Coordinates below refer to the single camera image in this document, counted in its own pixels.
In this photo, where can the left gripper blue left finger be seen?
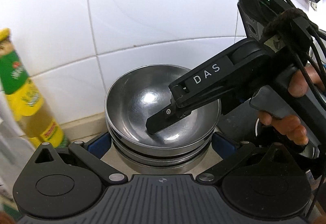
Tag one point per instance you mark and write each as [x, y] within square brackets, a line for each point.
[99, 145]

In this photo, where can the right hand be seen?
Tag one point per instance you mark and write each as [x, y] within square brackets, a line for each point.
[276, 100]

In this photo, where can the green yellow oil bottle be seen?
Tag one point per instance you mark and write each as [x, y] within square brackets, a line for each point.
[29, 108]

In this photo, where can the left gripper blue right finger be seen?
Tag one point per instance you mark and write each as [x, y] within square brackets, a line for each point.
[223, 145]

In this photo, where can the steel bowl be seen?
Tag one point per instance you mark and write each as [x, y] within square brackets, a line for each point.
[174, 143]
[181, 168]
[144, 91]

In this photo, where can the black gas stove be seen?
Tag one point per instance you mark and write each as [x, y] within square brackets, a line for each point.
[239, 121]

